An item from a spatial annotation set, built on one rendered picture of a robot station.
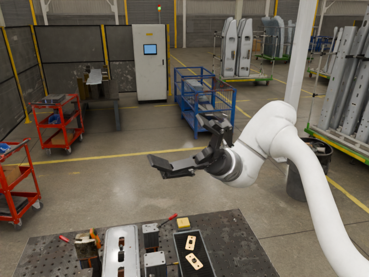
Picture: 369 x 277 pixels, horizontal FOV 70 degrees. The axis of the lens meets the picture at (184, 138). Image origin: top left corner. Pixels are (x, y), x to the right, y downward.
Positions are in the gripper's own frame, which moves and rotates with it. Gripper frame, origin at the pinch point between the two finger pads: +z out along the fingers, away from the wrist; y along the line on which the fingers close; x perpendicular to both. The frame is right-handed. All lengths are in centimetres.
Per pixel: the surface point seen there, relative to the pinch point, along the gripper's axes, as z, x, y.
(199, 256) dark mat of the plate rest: -71, -9, 44
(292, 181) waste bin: -316, 50, 10
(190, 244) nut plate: -73, -2, 47
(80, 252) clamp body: -59, 22, 103
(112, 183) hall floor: -224, 161, 207
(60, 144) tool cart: -209, 281, 275
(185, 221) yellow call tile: -82, 11, 49
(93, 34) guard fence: -323, 646, 205
